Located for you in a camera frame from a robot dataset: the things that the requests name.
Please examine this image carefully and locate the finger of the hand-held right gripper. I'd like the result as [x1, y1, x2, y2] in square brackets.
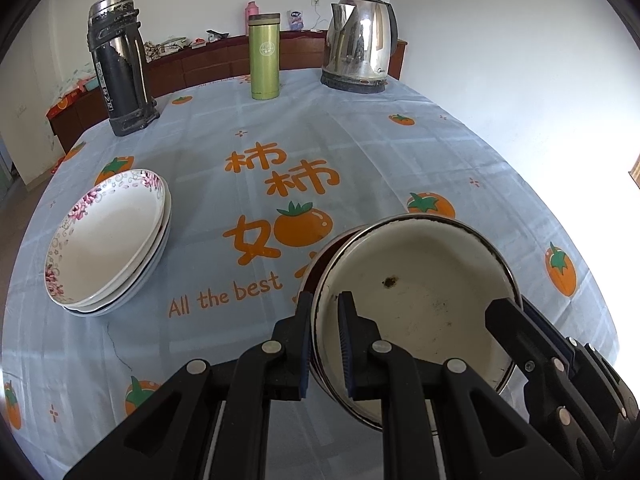
[485, 297, 616, 461]
[520, 296, 633, 420]

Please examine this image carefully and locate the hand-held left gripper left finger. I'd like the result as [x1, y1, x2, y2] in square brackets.
[62, 290, 313, 480]

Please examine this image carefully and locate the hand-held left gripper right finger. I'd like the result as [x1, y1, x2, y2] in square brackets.
[337, 290, 581, 480]

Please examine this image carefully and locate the white enamel bowl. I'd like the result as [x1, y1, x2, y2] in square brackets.
[310, 214, 521, 431]

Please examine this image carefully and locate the purple floral white plate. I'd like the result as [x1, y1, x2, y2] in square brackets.
[44, 169, 170, 306]

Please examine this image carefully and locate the red rose white plate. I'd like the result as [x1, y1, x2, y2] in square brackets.
[60, 185, 173, 312]

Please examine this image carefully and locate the dark-rimmed white plate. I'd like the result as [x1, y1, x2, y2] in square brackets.
[64, 195, 173, 318]

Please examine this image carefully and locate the light blue persimmon-print tablecloth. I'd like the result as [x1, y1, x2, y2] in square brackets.
[0, 67, 623, 480]

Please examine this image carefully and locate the green tumbler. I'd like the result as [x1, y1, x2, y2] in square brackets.
[248, 13, 282, 101]

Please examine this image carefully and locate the dark red wooden sideboard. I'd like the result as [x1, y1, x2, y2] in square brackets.
[46, 30, 408, 153]

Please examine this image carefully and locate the stainless steel electric kettle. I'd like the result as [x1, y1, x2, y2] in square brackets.
[320, 0, 399, 95]

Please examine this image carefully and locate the pile of patterned cloths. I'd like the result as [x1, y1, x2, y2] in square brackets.
[144, 36, 192, 62]

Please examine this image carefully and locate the black and silver thermos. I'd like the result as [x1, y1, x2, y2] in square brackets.
[87, 0, 161, 137]

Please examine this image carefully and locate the red box with orange print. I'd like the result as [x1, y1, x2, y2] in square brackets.
[46, 94, 69, 122]

